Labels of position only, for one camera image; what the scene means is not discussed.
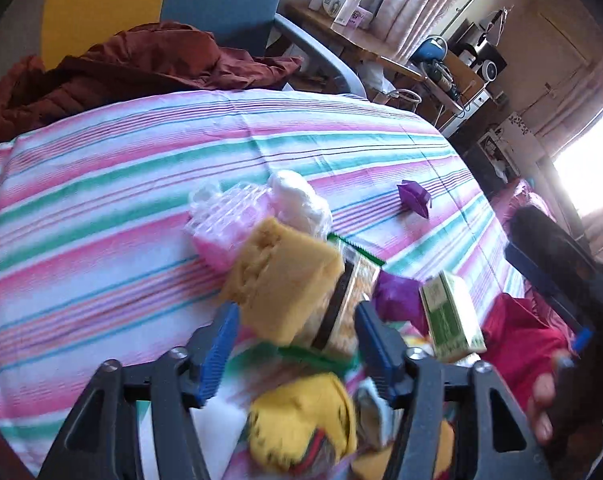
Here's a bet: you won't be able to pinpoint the pink plastic hair roller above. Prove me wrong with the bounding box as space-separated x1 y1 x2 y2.
184 182 274 273

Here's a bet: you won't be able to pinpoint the red cloth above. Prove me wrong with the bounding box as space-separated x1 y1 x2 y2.
483 292 574 411

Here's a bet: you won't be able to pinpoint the purple origami paper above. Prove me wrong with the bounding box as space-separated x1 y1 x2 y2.
397 180 431 219

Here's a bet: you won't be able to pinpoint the wooden desk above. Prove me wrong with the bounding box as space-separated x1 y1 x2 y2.
285 3 486 113

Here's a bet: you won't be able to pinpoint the grey yellow blue chair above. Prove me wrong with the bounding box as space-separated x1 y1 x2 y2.
40 0 365 96

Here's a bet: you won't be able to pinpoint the yellow sponge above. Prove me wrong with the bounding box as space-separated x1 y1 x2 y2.
220 218 345 346

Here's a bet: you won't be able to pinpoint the white boxes on desk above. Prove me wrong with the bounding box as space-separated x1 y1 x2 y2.
308 0 373 29

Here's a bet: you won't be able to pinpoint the yellow sock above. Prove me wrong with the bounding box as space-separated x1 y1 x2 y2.
247 373 358 479

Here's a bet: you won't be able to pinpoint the striped curtain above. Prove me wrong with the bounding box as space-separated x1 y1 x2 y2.
371 0 451 63

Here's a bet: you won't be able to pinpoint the person's right hand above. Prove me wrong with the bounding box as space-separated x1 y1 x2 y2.
526 373 555 445

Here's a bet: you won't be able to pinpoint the blue round container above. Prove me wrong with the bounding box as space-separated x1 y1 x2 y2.
410 36 448 65

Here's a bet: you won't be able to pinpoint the maroon jacket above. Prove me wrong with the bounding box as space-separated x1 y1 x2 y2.
0 22 303 143

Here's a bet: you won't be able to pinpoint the purple wrapper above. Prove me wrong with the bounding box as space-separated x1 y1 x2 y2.
372 270 428 336

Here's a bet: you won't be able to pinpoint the green small box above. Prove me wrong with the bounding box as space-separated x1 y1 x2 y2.
420 271 486 363

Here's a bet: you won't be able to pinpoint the striped pink green bedsheet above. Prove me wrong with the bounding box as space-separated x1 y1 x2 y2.
0 90 524 473

